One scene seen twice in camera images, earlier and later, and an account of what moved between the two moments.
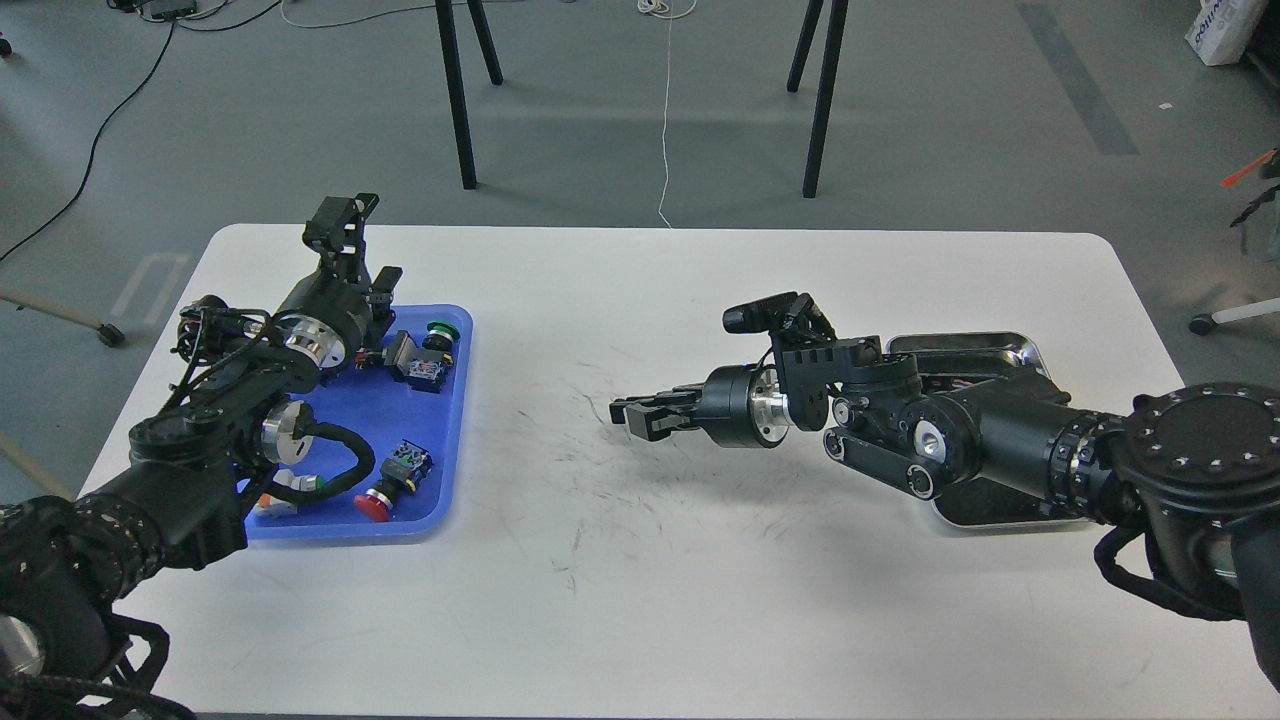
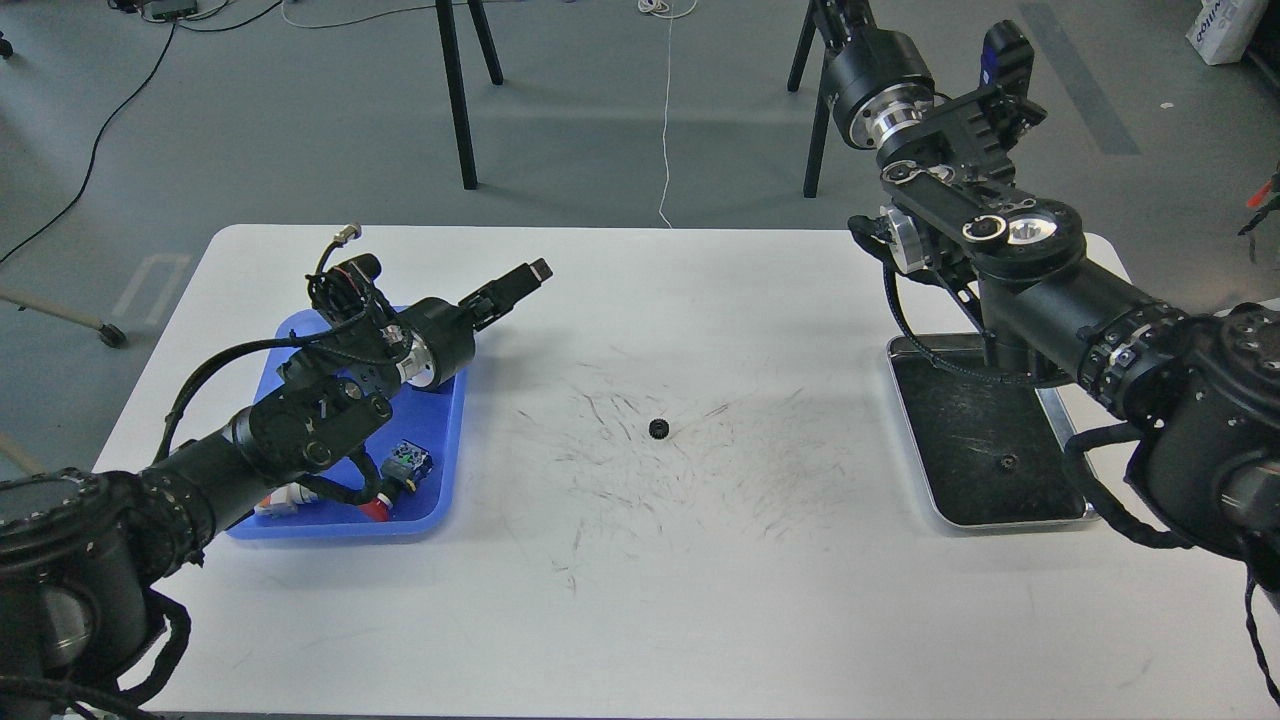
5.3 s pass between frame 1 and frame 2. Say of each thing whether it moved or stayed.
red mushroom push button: stayed
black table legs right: stayed
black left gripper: moved
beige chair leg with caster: stayed
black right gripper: moved
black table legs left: stayed
